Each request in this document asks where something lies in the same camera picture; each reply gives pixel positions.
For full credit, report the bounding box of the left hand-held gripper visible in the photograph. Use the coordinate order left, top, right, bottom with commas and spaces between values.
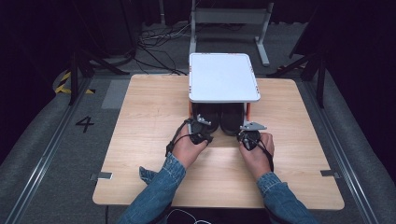
186, 114, 216, 146

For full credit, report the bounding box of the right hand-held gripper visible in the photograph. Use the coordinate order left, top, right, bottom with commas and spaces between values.
236, 120, 268, 152

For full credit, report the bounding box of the black shoe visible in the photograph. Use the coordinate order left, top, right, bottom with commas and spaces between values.
219, 103, 247, 137
191, 103, 220, 134

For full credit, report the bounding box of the white two-tier shoe rack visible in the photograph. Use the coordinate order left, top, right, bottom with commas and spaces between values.
188, 52, 262, 132

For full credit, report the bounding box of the person's left hand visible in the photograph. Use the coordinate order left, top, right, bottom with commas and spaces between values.
171, 123, 209, 170

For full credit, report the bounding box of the person's right hand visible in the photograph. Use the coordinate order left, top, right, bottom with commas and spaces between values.
238, 132, 276, 182

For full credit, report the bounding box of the person's dark lap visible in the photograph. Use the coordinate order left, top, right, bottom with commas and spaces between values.
167, 205, 272, 224

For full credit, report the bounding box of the black metal stand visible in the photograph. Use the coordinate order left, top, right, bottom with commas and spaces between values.
68, 49, 131, 106
266, 50, 328, 109

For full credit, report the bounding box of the yellow black hazard tape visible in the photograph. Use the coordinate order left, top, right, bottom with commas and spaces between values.
53, 71, 96, 95

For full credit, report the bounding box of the left hand-held gripper black cable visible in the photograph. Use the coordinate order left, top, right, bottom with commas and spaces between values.
164, 118, 194, 158

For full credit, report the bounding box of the hand-held gripper black cable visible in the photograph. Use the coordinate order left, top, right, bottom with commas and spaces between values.
164, 118, 194, 158
247, 136, 276, 173

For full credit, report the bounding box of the right hand-held gripper black cable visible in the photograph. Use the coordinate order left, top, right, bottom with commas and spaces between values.
247, 136, 276, 173

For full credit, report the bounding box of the grey floor rail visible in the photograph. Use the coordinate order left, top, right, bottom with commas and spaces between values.
303, 79, 379, 224
4, 77, 92, 224

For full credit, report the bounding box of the thin white cable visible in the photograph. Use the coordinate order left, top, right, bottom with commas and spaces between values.
165, 208, 213, 224

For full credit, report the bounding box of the grey metal bracket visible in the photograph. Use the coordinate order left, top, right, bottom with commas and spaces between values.
90, 171, 114, 181
320, 169, 343, 179

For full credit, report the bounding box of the black floor cable bundle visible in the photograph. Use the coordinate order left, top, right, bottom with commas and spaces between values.
135, 21, 194, 77

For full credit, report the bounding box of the grey metal stand frame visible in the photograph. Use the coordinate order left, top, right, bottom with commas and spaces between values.
189, 0, 275, 67

